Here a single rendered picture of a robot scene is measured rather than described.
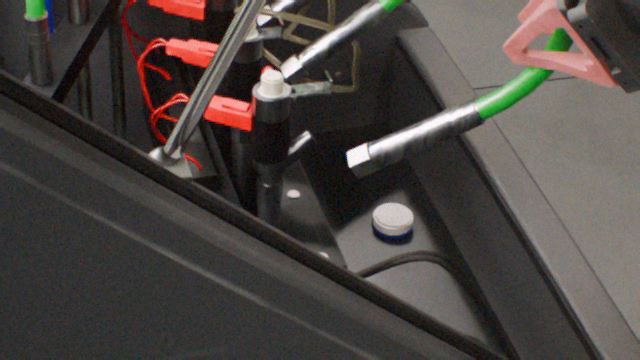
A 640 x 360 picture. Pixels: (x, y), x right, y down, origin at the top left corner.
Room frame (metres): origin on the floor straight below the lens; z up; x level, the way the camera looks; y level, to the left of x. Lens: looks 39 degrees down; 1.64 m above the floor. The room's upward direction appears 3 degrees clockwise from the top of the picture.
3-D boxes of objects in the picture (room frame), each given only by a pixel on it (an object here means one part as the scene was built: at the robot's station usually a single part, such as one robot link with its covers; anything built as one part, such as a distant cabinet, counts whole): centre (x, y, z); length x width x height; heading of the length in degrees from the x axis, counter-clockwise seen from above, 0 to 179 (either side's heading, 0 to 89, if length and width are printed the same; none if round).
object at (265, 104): (0.75, 0.03, 1.01); 0.05 x 0.03 x 0.21; 109
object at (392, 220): (0.94, -0.08, 0.84); 0.04 x 0.04 x 0.01
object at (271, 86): (0.75, 0.04, 1.12); 0.02 x 0.02 x 0.03
